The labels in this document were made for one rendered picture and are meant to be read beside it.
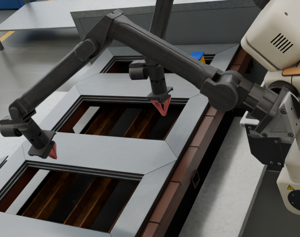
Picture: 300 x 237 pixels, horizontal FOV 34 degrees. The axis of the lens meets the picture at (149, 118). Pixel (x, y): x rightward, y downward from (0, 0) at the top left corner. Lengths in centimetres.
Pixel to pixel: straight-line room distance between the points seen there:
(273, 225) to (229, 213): 85
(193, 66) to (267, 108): 22
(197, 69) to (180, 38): 118
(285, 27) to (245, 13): 98
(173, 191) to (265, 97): 55
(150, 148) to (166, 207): 30
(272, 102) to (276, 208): 143
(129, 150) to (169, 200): 31
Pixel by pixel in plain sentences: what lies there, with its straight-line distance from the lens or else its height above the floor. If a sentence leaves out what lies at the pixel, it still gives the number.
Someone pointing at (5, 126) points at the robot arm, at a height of 116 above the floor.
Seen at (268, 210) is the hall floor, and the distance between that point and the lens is 263.
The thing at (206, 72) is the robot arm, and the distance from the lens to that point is 127.
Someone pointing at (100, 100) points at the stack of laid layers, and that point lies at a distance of 224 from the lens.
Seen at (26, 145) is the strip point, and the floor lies 84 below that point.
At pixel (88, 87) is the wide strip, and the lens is 234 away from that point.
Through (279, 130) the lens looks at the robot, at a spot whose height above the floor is 113.
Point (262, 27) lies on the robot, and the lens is 130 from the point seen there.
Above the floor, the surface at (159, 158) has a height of 85.
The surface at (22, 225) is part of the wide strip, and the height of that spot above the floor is 84.
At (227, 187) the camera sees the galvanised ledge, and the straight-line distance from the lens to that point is 181.
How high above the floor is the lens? 196
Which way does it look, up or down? 34 degrees down
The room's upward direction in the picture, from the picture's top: 20 degrees counter-clockwise
